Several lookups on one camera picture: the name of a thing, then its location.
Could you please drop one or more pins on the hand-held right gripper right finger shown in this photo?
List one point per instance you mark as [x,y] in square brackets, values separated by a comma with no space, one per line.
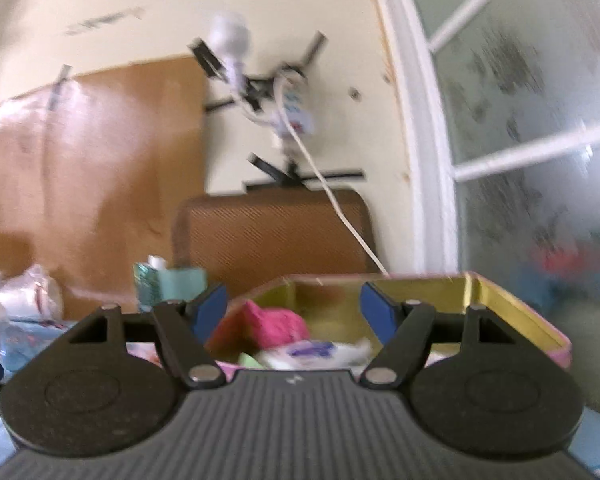
[377,310]

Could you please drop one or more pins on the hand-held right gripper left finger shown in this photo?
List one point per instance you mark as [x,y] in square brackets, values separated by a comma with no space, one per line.
[210,310]

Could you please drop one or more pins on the light green cloth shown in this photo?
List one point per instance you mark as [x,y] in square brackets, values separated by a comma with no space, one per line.
[249,360]

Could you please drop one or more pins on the pink cloth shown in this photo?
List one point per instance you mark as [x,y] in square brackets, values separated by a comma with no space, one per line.
[275,322]

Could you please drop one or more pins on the white pack with purple label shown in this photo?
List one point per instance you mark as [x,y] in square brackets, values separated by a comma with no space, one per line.
[310,352]

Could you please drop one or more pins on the pink tin box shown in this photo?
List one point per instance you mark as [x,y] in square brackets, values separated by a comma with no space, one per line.
[505,310]

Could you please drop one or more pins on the pale teal card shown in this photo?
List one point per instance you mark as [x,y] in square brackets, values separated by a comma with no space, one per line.
[182,282]

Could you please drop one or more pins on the green drink carton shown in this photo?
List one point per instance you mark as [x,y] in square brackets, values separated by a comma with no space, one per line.
[147,285]

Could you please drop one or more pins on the brown woven chair back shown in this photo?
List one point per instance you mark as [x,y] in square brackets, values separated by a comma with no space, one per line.
[270,235]

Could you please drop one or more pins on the black tape strips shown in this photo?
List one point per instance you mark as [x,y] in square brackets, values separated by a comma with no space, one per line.
[290,175]
[260,85]

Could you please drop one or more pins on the wooden board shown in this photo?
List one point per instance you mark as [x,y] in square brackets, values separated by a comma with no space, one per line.
[80,185]

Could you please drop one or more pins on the clear bag with white rolls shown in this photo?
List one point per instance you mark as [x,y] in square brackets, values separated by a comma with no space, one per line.
[30,290]

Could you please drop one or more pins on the white power strip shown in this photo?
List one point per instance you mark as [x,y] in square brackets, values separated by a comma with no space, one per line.
[295,105]

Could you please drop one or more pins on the white light bulb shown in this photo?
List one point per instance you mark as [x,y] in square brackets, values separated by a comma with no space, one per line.
[230,40]

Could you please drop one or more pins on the white window frame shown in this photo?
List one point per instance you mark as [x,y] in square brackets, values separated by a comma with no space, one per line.
[430,160]

